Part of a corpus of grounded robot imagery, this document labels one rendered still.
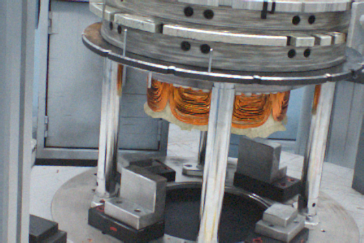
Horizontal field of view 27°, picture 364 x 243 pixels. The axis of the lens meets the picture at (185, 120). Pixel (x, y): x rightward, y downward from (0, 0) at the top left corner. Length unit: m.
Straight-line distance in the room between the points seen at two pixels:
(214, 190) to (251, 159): 0.23
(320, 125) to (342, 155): 0.43
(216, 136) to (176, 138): 0.50
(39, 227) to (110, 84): 0.20
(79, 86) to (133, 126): 0.10
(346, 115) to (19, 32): 0.97
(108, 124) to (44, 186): 0.18
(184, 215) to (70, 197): 0.15
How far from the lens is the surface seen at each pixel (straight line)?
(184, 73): 0.76
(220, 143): 0.81
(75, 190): 1.02
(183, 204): 1.05
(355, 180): 1.18
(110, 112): 0.94
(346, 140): 1.36
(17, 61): 0.44
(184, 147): 1.26
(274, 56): 0.79
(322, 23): 0.82
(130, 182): 0.90
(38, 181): 1.10
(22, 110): 0.46
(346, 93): 1.34
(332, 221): 1.01
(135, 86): 1.13
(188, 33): 0.76
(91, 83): 1.12
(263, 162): 1.04
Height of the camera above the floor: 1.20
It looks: 17 degrees down
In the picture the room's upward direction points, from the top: 5 degrees clockwise
